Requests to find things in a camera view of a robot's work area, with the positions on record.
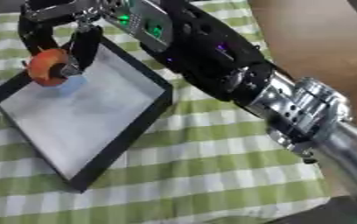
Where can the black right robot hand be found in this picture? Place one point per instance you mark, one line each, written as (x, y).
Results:
(87, 43)

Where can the orange red toy fruit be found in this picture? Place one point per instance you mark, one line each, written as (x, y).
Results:
(41, 68)

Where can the silver and black right robot arm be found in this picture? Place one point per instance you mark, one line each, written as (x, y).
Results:
(212, 58)

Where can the black box with white inside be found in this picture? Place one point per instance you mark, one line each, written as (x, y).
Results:
(84, 116)

